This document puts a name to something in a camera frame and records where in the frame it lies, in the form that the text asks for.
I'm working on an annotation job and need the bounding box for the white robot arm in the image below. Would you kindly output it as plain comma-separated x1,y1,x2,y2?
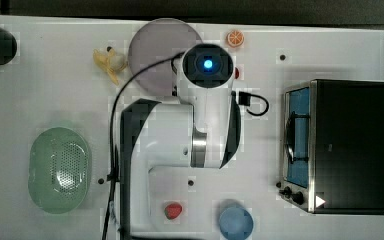
119,43,241,240

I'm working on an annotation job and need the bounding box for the small strawberry toy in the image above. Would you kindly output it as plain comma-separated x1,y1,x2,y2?
234,67,240,79

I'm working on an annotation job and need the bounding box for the grey round plate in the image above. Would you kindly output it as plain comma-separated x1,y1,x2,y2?
128,18,202,96

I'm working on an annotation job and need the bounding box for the orange slice toy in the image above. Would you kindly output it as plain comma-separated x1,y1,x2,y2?
226,30,245,48

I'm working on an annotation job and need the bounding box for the large strawberry toy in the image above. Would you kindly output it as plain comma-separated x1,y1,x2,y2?
164,202,183,220

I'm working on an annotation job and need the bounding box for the peeled banana toy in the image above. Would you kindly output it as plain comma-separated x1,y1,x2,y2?
93,46,128,86

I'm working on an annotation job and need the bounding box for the blue cup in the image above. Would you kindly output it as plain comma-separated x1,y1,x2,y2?
218,205,254,240

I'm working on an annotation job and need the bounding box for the green perforated colander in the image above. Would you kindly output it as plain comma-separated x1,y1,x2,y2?
28,127,92,214

